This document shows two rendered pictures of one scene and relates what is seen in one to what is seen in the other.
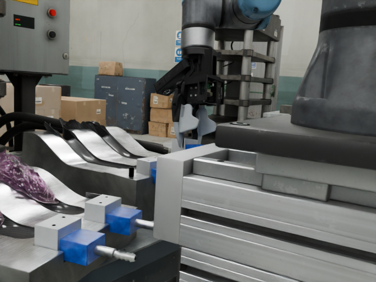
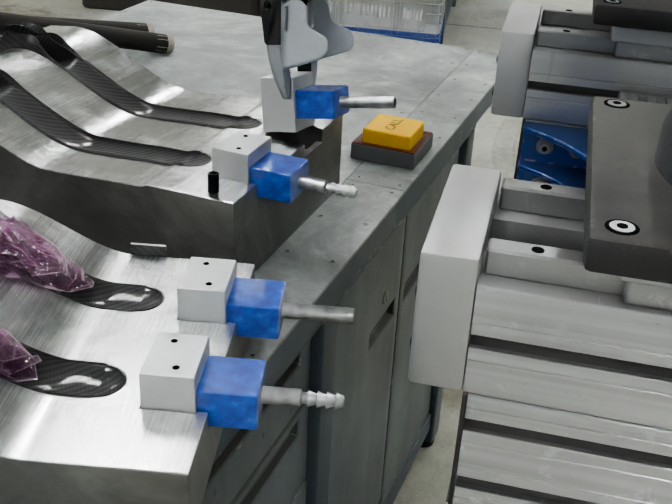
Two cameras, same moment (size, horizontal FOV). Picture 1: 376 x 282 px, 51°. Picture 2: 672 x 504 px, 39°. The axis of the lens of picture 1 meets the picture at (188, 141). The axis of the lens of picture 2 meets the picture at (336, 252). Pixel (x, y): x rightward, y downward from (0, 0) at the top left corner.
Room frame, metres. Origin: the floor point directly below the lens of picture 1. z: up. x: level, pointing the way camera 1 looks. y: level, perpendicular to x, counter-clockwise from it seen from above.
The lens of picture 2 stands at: (-0.03, 0.21, 1.24)
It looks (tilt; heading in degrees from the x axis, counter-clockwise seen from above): 28 degrees down; 344
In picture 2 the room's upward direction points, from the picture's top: 3 degrees clockwise
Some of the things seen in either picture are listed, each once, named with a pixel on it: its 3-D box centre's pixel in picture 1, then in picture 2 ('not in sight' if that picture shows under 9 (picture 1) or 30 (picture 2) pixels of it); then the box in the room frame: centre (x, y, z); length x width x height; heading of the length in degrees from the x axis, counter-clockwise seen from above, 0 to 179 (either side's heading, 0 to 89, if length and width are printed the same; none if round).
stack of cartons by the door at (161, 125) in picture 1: (171, 115); not in sight; (7.66, 0.36, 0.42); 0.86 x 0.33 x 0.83; 65
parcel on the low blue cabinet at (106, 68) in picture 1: (111, 68); not in sight; (8.17, 1.68, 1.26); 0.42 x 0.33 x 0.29; 65
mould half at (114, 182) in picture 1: (100, 160); (78, 129); (0.95, 0.21, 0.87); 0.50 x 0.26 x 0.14; 54
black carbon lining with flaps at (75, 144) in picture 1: (101, 142); (81, 89); (0.93, 0.21, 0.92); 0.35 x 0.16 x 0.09; 54
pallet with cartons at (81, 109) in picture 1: (56, 122); not in sight; (5.71, 1.95, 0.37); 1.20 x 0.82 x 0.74; 73
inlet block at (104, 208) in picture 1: (130, 221); (269, 308); (0.57, 0.08, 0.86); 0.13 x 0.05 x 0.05; 71
